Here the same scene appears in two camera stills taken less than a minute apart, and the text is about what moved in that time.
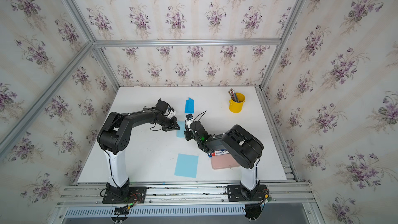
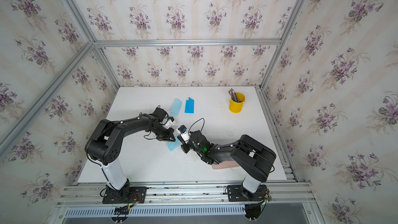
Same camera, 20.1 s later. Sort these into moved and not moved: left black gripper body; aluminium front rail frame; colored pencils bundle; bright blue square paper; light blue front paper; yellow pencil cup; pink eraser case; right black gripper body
Moved: right black gripper body; left black gripper body; light blue front paper
Not moved: pink eraser case; yellow pencil cup; colored pencils bundle; aluminium front rail frame; bright blue square paper
